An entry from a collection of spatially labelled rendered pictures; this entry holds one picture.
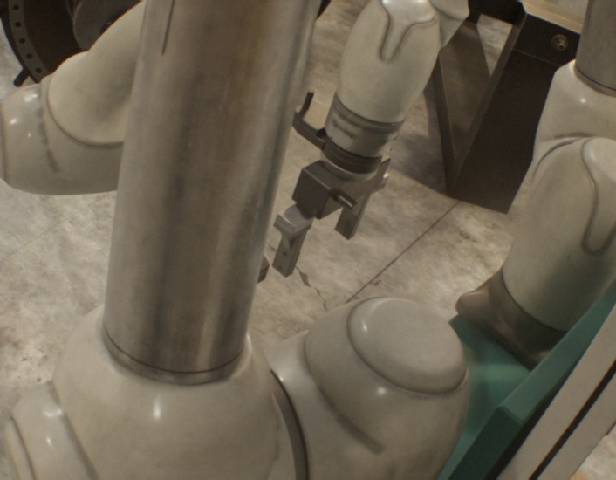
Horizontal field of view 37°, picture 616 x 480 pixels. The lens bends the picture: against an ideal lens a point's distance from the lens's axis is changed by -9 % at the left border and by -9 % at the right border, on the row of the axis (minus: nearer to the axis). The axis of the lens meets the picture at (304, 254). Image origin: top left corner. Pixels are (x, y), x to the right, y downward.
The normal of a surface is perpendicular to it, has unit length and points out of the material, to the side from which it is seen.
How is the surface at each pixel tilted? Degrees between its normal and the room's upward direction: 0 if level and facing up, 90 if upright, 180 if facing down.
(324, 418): 24
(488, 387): 0
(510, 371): 0
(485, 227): 0
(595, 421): 90
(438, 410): 58
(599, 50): 95
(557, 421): 90
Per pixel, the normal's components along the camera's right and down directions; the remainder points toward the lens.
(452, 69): 0.27, -0.73
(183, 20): -0.44, 0.40
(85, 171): 0.28, 0.82
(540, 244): -0.82, 0.14
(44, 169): 0.32, 0.66
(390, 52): -0.21, 0.46
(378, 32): -0.58, 0.23
